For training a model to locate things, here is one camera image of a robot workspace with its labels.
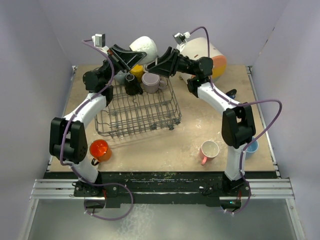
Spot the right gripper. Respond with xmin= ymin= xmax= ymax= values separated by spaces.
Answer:
xmin=147 ymin=47 xmax=197 ymax=79

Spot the yellow mug black handle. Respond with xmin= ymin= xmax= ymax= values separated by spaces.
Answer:
xmin=130 ymin=64 xmax=145 ymax=82

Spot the white round drawer cabinet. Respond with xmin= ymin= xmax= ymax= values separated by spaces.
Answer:
xmin=175 ymin=37 xmax=228 ymax=83

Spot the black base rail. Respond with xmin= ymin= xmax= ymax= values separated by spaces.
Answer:
xmin=72 ymin=172 xmax=251 ymax=209

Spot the light blue mug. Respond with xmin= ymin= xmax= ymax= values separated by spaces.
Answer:
xmin=245 ymin=137 xmax=259 ymax=160

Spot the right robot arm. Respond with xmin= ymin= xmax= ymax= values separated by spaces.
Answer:
xmin=146 ymin=47 xmax=256 ymax=196

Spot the grey wire dish rack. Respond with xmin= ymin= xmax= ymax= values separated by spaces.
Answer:
xmin=94 ymin=78 xmax=182 ymax=139

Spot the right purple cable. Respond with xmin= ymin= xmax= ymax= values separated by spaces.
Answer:
xmin=187 ymin=26 xmax=283 ymax=216

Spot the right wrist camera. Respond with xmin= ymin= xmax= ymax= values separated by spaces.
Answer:
xmin=173 ymin=31 xmax=191 ymax=46

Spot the pink mug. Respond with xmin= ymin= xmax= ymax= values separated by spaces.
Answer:
xmin=199 ymin=140 xmax=220 ymax=166

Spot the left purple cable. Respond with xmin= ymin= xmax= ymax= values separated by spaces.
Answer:
xmin=59 ymin=38 xmax=135 ymax=221

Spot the orange mug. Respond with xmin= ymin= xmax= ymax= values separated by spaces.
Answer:
xmin=89 ymin=139 xmax=112 ymax=166

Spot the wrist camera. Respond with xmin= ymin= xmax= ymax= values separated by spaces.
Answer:
xmin=173 ymin=31 xmax=191 ymax=46
xmin=91 ymin=33 xmax=109 ymax=51

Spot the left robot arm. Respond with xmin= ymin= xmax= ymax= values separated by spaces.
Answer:
xmin=49 ymin=44 xmax=148 ymax=196

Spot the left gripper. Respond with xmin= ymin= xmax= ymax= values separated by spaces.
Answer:
xmin=98 ymin=44 xmax=146 ymax=85

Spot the white mug black handle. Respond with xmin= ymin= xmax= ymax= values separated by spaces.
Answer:
xmin=124 ymin=73 xmax=143 ymax=96

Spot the lavender mug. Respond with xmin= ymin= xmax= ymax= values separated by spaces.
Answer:
xmin=141 ymin=72 xmax=167 ymax=94

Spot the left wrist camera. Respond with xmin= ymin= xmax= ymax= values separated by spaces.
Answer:
xmin=91 ymin=33 xmax=109 ymax=51

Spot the purple cable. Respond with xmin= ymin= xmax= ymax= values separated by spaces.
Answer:
xmin=59 ymin=38 xmax=135 ymax=221
xmin=187 ymin=26 xmax=283 ymax=216

